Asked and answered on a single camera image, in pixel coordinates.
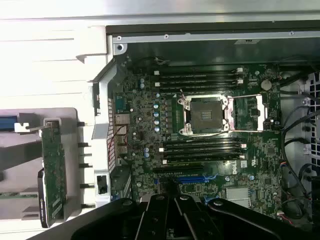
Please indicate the black expansion slot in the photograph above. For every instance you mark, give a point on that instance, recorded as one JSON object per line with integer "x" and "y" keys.
{"x": 175, "y": 169}

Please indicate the hard disk in blue caddy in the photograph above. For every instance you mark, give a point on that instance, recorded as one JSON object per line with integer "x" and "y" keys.
{"x": 8, "y": 121}

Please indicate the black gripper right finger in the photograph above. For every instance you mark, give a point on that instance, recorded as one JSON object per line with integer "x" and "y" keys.
{"x": 225, "y": 220}

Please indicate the silver chipset heatsink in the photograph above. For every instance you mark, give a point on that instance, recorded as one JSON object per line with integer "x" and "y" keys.
{"x": 237, "y": 197}

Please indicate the round coin battery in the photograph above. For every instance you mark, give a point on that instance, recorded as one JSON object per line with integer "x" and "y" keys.
{"x": 266, "y": 85}

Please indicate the CPU socket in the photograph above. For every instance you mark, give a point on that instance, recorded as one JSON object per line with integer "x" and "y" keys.
{"x": 206, "y": 115}

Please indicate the green motherboard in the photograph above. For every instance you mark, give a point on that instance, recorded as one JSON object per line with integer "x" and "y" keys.
{"x": 260, "y": 155}

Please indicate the metal socket cover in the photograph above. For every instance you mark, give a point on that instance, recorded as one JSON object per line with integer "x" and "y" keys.
{"x": 260, "y": 112}

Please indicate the open grey PC case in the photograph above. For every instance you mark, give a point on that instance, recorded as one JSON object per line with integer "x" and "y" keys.
{"x": 150, "y": 47}

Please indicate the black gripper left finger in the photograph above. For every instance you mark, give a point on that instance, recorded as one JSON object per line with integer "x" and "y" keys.
{"x": 110, "y": 220}

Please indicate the blue expansion slot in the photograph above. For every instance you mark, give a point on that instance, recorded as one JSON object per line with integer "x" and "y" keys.
{"x": 192, "y": 180}

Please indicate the grey parts rack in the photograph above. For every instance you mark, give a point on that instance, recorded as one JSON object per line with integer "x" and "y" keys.
{"x": 22, "y": 150}

